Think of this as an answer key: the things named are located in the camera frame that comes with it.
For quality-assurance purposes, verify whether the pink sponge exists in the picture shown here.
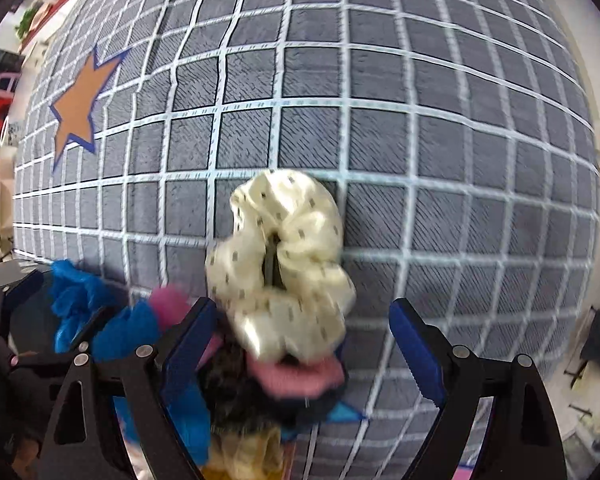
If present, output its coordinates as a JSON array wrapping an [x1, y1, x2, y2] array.
[[148, 285, 192, 332]]

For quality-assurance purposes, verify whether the blue plastic shoe cover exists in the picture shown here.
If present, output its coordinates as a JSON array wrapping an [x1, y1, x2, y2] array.
[[50, 260, 211, 466]]

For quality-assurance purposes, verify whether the cream dotted scrunchie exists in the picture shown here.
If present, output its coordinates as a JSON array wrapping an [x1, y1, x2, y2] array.
[[206, 170, 356, 363]]

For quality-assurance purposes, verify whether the leopard print scarf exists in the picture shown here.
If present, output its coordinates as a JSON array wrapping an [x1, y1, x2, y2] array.
[[196, 323, 294, 436]]

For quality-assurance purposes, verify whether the pink navy knit sock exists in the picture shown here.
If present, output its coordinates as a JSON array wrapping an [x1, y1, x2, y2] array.
[[198, 337, 348, 430]]

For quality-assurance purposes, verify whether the beige fuzzy sock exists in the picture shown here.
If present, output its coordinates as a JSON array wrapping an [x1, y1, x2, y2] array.
[[201, 426, 285, 480]]

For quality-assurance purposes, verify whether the grey checkered star rug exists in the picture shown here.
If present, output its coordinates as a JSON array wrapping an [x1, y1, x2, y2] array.
[[15, 0, 598, 479]]

